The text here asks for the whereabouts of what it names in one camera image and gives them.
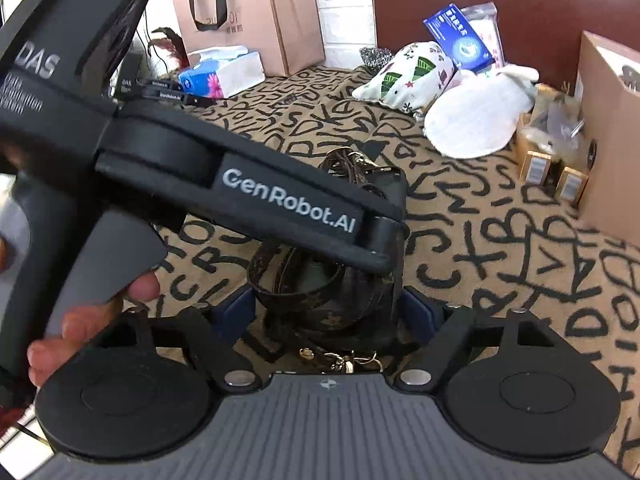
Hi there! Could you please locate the small gold box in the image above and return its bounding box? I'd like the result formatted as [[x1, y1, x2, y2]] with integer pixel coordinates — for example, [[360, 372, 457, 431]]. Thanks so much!
[[519, 150, 554, 186], [555, 165, 590, 206]]

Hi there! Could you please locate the clear plastic packet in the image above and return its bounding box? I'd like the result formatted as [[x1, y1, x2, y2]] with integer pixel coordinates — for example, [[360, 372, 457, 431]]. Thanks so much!
[[460, 2, 507, 68]]

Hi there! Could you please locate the brown leather backrest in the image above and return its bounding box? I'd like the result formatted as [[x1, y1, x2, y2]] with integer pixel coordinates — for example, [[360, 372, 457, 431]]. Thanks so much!
[[367, 0, 640, 92]]

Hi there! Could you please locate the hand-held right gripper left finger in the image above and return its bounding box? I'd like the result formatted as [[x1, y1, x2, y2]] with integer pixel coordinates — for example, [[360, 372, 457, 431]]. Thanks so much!
[[92, 287, 263, 392]]

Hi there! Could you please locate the dark red dried feather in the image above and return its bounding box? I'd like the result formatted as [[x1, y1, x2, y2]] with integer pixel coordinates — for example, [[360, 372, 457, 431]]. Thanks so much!
[[149, 27, 190, 73]]

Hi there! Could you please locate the person's left hand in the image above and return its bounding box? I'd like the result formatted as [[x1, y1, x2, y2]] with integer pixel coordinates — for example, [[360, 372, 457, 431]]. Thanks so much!
[[27, 270, 162, 388]]

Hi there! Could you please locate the white tree-print cloth pouch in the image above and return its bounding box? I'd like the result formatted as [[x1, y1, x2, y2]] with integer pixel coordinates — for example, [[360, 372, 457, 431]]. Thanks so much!
[[352, 41, 463, 113]]

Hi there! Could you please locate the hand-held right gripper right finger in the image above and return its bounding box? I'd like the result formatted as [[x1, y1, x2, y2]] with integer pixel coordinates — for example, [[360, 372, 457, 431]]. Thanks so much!
[[394, 285, 556, 390]]

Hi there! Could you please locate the brown cardboard box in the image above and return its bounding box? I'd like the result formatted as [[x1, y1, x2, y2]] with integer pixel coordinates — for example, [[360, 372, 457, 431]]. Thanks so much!
[[575, 30, 640, 233]]

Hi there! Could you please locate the silver metal scrubber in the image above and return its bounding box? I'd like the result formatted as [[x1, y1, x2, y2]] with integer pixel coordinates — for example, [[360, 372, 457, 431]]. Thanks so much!
[[360, 45, 396, 73]]

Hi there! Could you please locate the letter-printed tablecloth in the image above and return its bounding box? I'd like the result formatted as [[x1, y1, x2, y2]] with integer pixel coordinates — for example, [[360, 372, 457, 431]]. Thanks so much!
[[150, 62, 640, 478]]

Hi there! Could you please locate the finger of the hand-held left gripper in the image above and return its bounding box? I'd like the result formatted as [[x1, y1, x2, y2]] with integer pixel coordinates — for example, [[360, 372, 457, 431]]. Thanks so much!
[[345, 212, 412, 277], [345, 167, 407, 222]]

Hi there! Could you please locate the white fabric mitt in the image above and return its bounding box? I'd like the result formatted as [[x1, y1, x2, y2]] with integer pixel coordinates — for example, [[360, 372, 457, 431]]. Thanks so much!
[[424, 65, 541, 158]]

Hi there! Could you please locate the brown paper shopping bag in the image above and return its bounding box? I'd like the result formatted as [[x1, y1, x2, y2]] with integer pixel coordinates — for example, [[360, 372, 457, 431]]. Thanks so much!
[[171, 0, 327, 78]]

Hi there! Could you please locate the blue cardboard box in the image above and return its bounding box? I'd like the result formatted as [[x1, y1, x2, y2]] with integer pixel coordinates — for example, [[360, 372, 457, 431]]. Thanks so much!
[[423, 2, 496, 72]]

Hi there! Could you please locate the blue floral tissue pack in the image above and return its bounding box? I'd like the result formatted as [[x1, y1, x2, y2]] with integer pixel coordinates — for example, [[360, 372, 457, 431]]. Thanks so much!
[[178, 45, 266, 100]]

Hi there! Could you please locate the dark patterned handbag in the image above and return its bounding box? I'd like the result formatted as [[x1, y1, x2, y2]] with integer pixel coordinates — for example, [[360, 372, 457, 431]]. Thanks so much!
[[247, 147, 407, 376]]

